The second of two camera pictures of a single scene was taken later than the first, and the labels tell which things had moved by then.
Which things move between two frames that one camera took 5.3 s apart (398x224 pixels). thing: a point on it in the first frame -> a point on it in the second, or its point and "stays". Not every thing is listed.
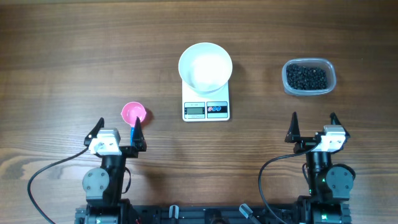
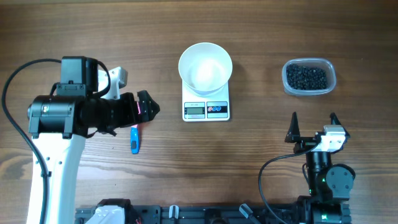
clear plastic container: x=308 y=76 stays
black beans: x=304 y=78 stays
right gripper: x=293 y=136 stays
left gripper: x=131 y=152 -> x=132 y=114
